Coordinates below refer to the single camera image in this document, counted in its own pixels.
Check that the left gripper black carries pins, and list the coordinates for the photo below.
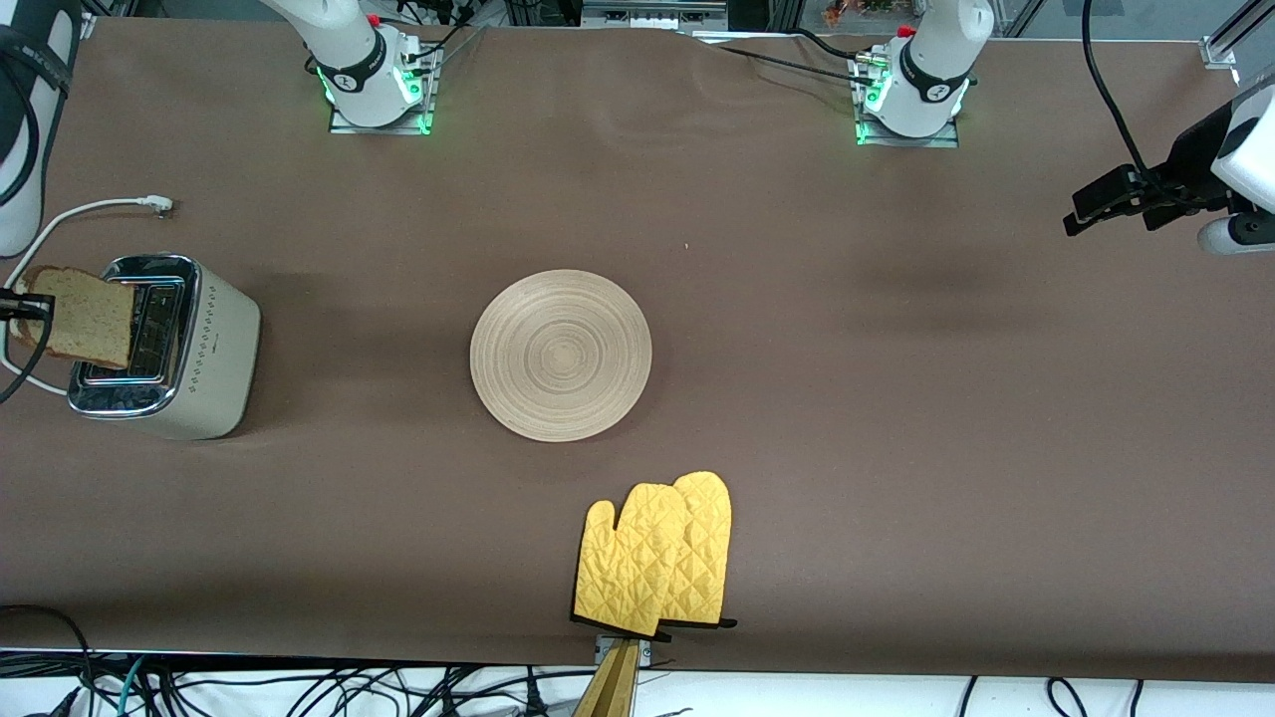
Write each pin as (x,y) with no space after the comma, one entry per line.
(1191,159)

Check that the brown bread slice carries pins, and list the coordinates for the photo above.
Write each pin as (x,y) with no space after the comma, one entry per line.
(90,319)

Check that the round wooden plate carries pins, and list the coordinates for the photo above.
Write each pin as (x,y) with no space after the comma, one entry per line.
(561,356)

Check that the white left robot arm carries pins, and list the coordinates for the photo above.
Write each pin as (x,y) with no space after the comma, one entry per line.
(931,70)

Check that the cream chrome two-slot toaster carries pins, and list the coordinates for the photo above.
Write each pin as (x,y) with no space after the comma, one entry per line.
(214,349)

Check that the grey metal box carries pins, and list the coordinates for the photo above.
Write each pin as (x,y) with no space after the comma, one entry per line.
(652,15)

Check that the yellow quilted oven mitt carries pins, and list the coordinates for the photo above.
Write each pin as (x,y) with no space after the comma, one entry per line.
(628,568)
(709,548)

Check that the aluminium frame profile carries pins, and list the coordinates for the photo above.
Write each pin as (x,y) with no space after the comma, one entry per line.
(1223,45)

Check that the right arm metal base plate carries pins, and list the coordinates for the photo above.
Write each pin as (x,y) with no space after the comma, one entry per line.
(423,110)

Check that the small metal bracket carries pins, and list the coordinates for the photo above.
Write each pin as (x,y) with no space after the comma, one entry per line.
(645,652)

